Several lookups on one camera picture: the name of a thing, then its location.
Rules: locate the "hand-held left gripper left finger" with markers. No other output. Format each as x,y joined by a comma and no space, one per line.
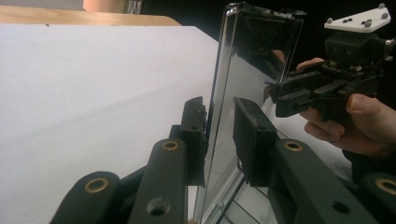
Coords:
193,140

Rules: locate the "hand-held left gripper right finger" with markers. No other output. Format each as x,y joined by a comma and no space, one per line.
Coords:
252,143

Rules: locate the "clear grey plastic compartment box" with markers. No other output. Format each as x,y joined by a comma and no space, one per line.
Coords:
225,71

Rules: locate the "white table cover board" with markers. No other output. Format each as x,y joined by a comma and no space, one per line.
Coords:
77,93

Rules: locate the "wooden table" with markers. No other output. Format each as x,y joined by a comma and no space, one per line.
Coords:
77,17

